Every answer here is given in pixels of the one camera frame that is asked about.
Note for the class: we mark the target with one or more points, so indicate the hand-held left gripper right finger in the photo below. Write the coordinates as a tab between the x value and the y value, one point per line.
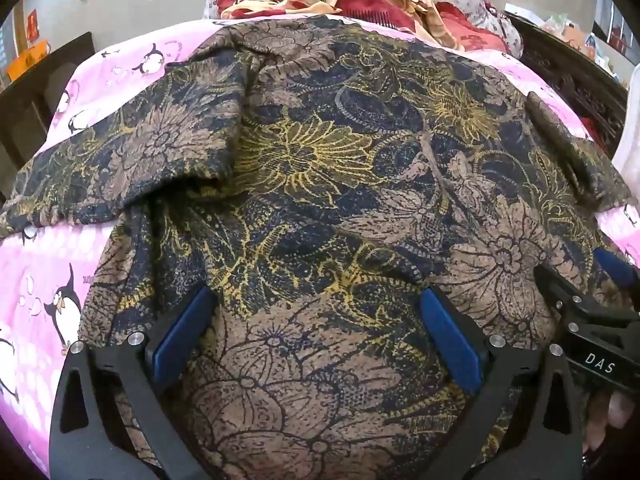
450	340

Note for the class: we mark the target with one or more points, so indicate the person's right hand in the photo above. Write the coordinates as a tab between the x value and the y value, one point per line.
607	420

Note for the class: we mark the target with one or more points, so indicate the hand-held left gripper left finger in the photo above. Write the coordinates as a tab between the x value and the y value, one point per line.
184	332

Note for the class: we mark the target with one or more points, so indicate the clutter of small colourful things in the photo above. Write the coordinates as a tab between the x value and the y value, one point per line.
585	42

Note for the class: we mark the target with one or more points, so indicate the dark wooden chair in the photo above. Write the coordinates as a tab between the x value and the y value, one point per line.
30	110

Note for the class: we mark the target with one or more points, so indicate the dark floral patterned garment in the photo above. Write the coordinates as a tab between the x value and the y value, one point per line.
320	185

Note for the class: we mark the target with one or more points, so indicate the dark carved wooden headboard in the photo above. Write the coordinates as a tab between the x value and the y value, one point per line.
570	70

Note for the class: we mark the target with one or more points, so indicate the orange box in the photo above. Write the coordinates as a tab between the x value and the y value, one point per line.
27	59

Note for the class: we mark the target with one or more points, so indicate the red wall sticker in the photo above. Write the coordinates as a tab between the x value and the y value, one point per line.
33	26

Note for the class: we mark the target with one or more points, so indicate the pink penguin print blanket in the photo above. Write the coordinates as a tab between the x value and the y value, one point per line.
40	280

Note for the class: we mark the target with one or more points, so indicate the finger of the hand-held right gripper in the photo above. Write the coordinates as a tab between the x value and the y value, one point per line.
557	287
617	269

